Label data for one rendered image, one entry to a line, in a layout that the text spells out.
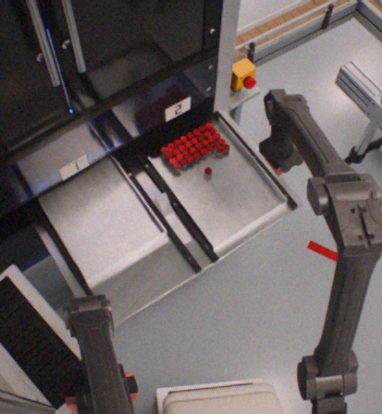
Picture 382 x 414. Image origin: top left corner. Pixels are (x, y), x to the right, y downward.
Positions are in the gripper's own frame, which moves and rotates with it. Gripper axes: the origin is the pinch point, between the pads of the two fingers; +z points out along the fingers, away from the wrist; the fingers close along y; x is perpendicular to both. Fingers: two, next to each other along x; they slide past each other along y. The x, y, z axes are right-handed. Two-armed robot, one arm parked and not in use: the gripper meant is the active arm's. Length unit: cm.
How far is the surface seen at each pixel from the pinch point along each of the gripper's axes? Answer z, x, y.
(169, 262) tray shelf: 20.3, 32.8, 5.2
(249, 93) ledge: 16.4, -21.0, 38.7
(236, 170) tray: 18.8, 0.4, 18.0
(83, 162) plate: 2, 39, 36
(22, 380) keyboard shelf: 28, 85, 2
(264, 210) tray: 20.9, 1.4, 3.0
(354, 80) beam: 50, -83, 43
